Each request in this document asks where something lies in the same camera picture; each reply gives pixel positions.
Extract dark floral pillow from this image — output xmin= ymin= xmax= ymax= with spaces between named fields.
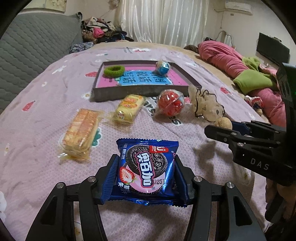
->
xmin=69 ymin=42 xmax=94 ymax=54

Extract wafer biscuit clear pack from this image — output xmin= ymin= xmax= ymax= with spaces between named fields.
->
xmin=58 ymin=108 xmax=104 ymax=162

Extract beige sheer hair scrunchie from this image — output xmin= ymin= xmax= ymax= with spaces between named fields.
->
xmin=188 ymin=84 xmax=225 ymax=123

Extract yellow cake snack pack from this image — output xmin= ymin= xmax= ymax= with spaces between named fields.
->
xmin=113 ymin=94 xmax=145 ymax=123

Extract purple strawberry print blanket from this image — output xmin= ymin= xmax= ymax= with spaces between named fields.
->
xmin=1 ymin=47 xmax=268 ymax=240

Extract pile of clothes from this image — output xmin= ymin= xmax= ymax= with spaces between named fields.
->
xmin=81 ymin=17 xmax=134 ymax=44

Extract floral small cloth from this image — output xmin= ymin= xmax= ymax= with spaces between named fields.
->
xmin=244 ymin=95 xmax=264 ymax=116

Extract white air conditioner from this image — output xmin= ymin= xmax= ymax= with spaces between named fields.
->
xmin=225 ymin=1 xmax=253 ymax=16

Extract red surprise egg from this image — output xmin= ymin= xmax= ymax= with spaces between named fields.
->
xmin=154 ymin=89 xmax=185 ymax=117

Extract dark tray box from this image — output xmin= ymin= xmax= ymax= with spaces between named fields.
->
xmin=91 ymin=60 xmax=202 ymax=102

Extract white curtain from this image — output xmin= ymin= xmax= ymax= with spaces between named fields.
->
xmin=115 ymin=1 xmax=210 ymax=47

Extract tan bed sheet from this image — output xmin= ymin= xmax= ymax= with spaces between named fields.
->
xmin=91 ymin=42 xmax=269 ymax=123

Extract blue oreo cookie pack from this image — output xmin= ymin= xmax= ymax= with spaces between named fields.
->
xmin=110 ymin=138 xmax=187 ymax=207

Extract green fuzzy hair scrunchie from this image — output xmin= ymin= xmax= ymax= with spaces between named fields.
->
xmin=104 ymin=65 xmax=125 ymax=78

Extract pink quilt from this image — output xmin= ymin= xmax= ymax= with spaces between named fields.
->
xmin=197 ymin=40 xmax=287 ymax=128

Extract floral wall picture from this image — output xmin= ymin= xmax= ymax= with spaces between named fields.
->
xmin=45 ymin=0 xmax=67 ymax=13

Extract grey quilted headboard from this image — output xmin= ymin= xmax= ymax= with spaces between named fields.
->
xmin=1 ymin=12 xmax=82 ymax=111

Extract large blue white surprise egg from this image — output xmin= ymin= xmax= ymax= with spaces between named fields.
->
xmin=155 ymin=60 xmax=171 ymax=76

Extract green fleece garment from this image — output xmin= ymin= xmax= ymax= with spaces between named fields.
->
xmin=233 ymin=57 xmax=278 ymax=95

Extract black television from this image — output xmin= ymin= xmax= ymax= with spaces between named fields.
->
xmin=256 ymin=33 xmax=290 ymax=65

